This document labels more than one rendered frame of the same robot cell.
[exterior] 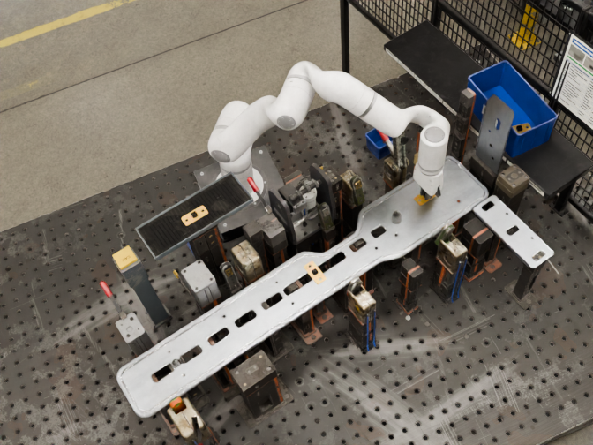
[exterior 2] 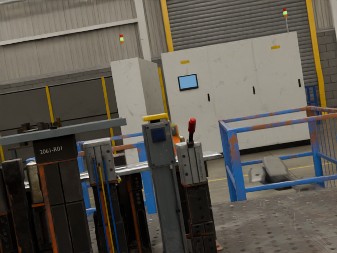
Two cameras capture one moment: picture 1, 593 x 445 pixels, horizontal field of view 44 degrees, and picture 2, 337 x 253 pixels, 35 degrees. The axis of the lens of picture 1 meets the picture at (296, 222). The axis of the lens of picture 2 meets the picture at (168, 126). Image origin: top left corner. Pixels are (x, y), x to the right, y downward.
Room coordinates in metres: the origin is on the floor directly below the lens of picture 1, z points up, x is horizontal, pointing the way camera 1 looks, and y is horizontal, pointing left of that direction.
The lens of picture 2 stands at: (2.44, 1.07, 1.20)
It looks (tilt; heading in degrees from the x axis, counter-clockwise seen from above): 3 degrees down; 201
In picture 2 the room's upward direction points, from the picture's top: 9 degrees counter-clockwise
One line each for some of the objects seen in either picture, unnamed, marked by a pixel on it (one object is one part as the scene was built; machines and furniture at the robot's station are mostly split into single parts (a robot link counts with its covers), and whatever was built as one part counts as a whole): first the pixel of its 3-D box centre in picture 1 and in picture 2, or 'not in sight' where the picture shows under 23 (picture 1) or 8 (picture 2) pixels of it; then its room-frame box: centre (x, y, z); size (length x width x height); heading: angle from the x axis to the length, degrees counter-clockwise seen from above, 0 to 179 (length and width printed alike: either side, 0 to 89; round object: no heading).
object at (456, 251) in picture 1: (447, 269); not in sight; (1.10, -0.49, 0.87); 0.12 x 0.09 x 0.35; 27
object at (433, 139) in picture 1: (432, 146); not in sight; (1.32, -0.45, 1.30); 0.09 x 0.08 x 0.13; 156
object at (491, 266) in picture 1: (491, 239); not in sight; (1.21, -0.68, 0.84); 0.11 x 0.06 x 0.29; 27
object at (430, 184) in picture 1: (429, 174); not in sight; (1.31, -0.45, 1.16); 0.10 x 0.07 x 0.11; 27
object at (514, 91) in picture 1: (508, 108); not in sight; (1.58, -0.80, 1.10); 0.30 x 0.17 x 0.13; 19
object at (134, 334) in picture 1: (144, 348); (197, 202); (0.98, 0.56, 0.88); 0.11 x 0.10 x 0.36; 27
